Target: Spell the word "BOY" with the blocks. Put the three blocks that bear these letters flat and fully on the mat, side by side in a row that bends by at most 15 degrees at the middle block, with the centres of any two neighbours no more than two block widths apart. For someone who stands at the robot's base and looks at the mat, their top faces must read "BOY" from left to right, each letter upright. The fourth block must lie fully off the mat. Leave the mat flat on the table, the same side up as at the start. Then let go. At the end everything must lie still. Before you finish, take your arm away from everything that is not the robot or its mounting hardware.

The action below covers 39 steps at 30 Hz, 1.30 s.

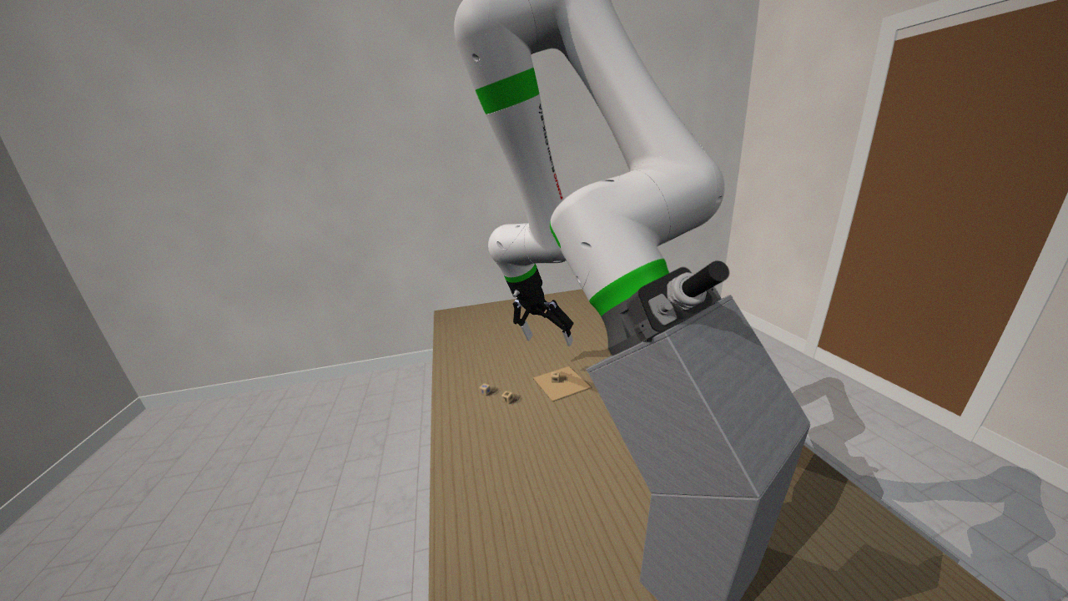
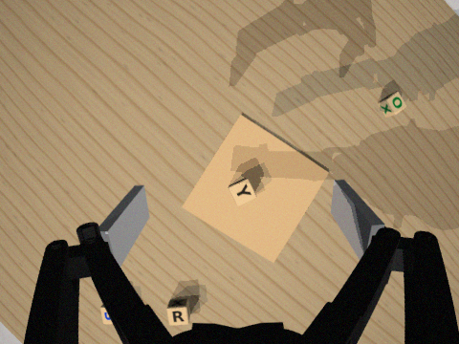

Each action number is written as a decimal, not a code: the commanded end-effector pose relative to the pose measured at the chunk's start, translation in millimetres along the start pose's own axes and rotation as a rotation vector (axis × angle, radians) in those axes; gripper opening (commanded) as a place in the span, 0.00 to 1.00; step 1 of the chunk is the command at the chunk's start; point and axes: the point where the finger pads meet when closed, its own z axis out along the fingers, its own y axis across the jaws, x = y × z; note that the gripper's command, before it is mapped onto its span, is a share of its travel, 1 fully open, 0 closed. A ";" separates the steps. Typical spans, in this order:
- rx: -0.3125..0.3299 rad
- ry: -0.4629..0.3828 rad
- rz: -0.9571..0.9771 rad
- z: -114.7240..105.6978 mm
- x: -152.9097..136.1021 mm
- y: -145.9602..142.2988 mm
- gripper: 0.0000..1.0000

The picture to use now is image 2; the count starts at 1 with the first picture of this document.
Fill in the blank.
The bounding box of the tan square mat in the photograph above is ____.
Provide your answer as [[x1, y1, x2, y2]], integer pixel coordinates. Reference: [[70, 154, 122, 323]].
[[182, 115, 329, 263]]

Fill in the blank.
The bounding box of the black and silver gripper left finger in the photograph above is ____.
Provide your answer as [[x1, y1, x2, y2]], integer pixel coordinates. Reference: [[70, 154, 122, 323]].
[[24, 185, 178, 344]]

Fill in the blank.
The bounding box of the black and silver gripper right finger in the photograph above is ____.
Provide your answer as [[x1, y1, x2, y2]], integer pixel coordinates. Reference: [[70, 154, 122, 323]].
[[296, 180, 459, 344]]

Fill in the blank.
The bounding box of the wooden letter block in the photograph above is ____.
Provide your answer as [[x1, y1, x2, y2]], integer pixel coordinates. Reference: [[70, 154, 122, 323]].
[[378, 92, 406, 118], [229, 178, 256, 205], [100, 305, 113, 324], [166, 299, 190, 326]]

